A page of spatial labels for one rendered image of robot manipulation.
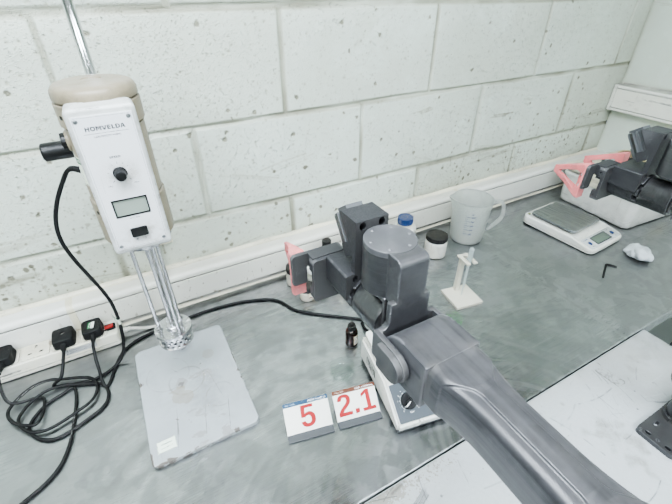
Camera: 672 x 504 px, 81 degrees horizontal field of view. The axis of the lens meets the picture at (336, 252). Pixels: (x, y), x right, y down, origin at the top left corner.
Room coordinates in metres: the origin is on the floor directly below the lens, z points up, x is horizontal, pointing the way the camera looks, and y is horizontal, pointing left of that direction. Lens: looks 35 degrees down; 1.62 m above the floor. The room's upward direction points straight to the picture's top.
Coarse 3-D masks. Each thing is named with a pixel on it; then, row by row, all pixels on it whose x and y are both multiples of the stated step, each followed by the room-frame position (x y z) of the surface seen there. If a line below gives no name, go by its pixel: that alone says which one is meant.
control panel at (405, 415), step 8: (392, 392) 0.47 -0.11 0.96; (400, 392) 0.48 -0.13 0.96; (400, 400) 0.46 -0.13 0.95; (400, 408) 0.45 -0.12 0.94; (416, 408) 0.45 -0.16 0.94; (424, 408) 0.45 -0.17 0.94; (400, 416) 0.44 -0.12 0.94; (408, 416) 0.44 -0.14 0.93; (416, 416) 0.44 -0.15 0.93; (424, 416) 0.44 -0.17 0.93
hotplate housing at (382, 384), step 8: (368, 344) 0.59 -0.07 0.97; (368, 352) 0.57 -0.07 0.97; (368, 360) 0.56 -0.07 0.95; (368, 368) 0.56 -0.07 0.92; (376, 368) 0.53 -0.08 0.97; (376, 376) 0.52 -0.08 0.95; (384, 376) 0.50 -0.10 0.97; (376, 384) 0.52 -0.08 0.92; (384, 384) 0.49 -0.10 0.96; (392, 384) 0.49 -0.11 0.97; (384, 392) 0.48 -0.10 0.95; (384, 400) 0.48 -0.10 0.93; (392, 400) 0.46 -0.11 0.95; (392, 408) 0.45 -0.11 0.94; (392, 416) 0.44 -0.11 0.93; (432, 416) 0.44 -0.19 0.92; (400, 424) 0.43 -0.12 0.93; (408, 424) 0.43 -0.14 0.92; (416, 424) 0.43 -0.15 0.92
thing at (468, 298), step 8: (464, 256) 0.84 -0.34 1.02; (464, 264) 0.84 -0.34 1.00; (456, 272) 0.85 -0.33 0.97; (456, 280) 0.84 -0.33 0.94; (448, 288) 0.85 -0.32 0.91; (456, 288) 0.84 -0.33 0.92; (464, 288) 0.85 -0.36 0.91; (448, 296) 0.81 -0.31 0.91; (456, 296) 0.81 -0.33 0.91; (464, 296) 0.81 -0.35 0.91; (472, 296) 0.81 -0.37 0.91; (456, 304) 0.78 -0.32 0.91; (464, 304) 0.78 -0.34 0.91; (472, 304) 0.78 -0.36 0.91
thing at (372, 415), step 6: (378, 408) 0.47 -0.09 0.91; (336, 414) 0.46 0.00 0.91; (360, 414) 0.46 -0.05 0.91; (366, 414) 0.46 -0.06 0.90; (372, 414) 0.46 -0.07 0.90; (378, 414) 0.46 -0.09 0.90; (342, 420) 0.45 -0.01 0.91; (348, 420) 0.45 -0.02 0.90; (354, 420) 0.45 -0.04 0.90; (360, 420) 0.45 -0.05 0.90; (366, 420) 0.45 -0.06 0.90; (372, 420) 0.45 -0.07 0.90; (342, 426) 0.44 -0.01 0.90; (348, 426) 0.44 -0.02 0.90
